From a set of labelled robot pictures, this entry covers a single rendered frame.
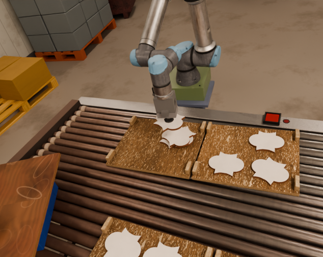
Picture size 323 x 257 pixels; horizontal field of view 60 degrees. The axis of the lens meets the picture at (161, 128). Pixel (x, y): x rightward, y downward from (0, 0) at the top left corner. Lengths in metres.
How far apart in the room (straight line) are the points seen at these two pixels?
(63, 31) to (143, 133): 3.59
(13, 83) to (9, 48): 1.50
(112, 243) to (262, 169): 0.64
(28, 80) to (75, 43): 1.16
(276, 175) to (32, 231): 0.92
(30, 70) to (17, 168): 2.76
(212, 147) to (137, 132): 0.41
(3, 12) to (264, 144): 4.72
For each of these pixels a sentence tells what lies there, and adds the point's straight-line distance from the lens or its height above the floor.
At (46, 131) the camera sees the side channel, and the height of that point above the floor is 0.95.
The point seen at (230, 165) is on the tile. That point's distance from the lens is 1.22.
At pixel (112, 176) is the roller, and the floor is 0.92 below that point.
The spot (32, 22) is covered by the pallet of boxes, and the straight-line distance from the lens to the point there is 5.15.
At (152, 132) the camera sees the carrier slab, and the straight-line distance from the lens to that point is 1.45.
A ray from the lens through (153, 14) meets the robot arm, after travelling 1.34.
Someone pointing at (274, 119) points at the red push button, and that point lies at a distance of 1.48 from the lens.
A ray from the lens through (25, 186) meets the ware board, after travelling 1.32.
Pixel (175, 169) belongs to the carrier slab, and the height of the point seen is 0.94.
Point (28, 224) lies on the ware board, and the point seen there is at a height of 1.04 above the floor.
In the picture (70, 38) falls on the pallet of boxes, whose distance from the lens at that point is 4.86.
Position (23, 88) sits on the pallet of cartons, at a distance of 4.01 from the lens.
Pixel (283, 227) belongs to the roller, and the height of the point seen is 0.92.
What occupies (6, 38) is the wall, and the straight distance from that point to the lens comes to 5.33.
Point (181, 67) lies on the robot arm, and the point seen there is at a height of 1.08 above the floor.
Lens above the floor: 1.86
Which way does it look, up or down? 39 degrees down
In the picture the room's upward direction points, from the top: 13 degrees counter-clockwise
